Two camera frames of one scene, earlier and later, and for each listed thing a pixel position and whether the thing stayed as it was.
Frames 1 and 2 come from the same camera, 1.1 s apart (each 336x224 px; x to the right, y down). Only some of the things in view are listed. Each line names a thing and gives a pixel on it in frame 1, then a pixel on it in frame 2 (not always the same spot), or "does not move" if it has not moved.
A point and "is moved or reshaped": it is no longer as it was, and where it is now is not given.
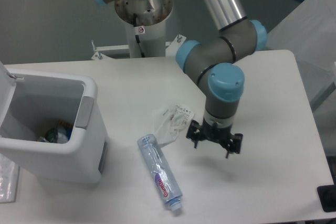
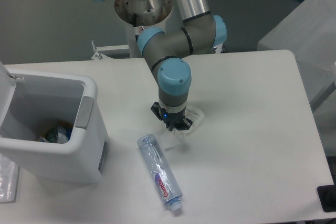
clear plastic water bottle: x=169 y=189 does not move
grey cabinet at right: x=308 y=31 does not move
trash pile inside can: x=59 y=134 does not move
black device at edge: x=327 y=195 does not move
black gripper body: x=214 y=132 → x=171 y=119
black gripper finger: x=234 y=144 → x=186 y=125
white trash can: x=30 y=104 does not move
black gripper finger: x=195 y=132 → x=156 y=109
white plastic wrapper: x=169 y=121 is moved or reshaped
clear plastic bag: x=9 y=172 does not move
